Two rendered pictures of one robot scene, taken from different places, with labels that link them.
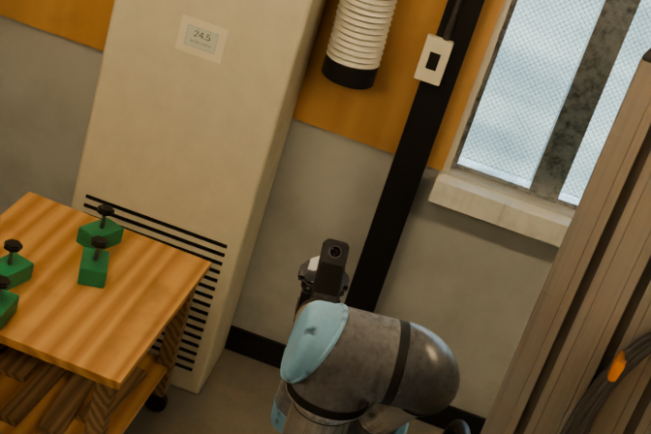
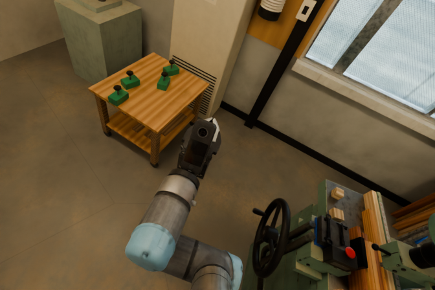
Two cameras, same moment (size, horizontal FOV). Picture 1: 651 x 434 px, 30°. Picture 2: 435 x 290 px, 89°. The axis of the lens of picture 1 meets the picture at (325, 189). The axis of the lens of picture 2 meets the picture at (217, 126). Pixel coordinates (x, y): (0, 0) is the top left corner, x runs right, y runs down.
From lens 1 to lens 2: 1.68 m
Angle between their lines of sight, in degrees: 22
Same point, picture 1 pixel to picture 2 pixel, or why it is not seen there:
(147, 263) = (186, 82)
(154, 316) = (180, 103)
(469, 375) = (294, 127)
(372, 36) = not seen: outside the picture
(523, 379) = not seen: outside the picture
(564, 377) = not seen: outside the picture
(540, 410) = not seen: outside the picture
